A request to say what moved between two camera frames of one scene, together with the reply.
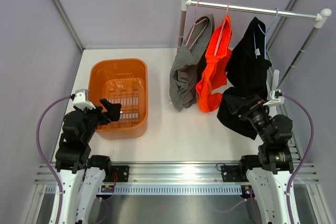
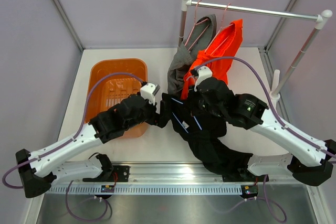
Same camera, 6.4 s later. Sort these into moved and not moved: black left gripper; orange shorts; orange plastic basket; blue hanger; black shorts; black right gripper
Moved: orange shorts; blue hanger; black left gripper; black shorts; black right gripper
Not moved: orange plastic basket
